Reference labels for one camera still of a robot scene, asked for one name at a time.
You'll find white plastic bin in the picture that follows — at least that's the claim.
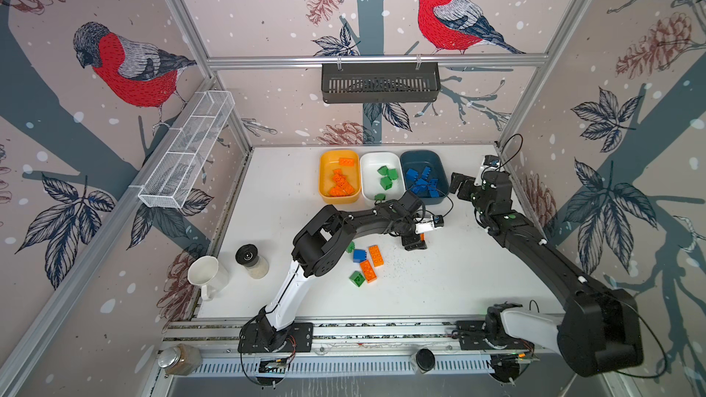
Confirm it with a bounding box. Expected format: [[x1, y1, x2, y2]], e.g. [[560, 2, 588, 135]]
[[360, 152, 406, 205]]

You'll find glass jar with lid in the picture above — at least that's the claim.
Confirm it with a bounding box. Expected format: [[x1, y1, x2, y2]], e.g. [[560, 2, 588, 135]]
[[157, 344, 202, 376]]

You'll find white ceramic mug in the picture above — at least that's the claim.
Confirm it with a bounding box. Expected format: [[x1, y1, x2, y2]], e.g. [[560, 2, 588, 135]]
[[188, 255, 230, 301]]

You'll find orange lego brick upright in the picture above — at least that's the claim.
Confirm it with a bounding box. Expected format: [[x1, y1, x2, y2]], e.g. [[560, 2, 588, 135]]
[[360, 260, 377, 283]]

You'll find black round cup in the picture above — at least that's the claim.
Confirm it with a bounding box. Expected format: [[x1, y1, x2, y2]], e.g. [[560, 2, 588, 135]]
[[235, 244, 270, 279]]

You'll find orange lego brick studs up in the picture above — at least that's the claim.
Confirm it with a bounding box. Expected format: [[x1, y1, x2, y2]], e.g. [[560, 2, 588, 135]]
[[369, 246, 384, 268]]

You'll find green lego brick bottom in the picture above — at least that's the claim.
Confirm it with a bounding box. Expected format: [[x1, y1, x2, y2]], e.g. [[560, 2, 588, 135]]
[[349, 271, 366, 288]]

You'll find black hanging wire basket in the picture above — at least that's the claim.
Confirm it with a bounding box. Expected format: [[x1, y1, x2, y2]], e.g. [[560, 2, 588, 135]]
[[321, 62, 441, 104]]

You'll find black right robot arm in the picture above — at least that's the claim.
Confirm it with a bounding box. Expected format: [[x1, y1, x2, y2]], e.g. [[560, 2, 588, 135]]
[[450, 170, 643, 377]]

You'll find white wire mesh basket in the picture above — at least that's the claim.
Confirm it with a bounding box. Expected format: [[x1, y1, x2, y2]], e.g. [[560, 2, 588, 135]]
[[138, 90, 235, 209]]

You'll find dark teal plastic bin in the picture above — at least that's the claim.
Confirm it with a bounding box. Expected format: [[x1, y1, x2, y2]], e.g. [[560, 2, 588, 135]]
[[400, 150, 450, 206]]

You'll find blue square lego brick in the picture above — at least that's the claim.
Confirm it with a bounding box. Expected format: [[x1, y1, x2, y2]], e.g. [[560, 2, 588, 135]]
[[406, 169, 419, 182]]

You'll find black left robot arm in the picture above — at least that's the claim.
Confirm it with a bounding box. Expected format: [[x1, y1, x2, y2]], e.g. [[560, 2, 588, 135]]
[[238, 190, 427, 354]]

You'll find yellow plastic bin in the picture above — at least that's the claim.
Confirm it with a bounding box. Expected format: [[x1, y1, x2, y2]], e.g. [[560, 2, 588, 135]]
[[318, 150, 361, 204]]

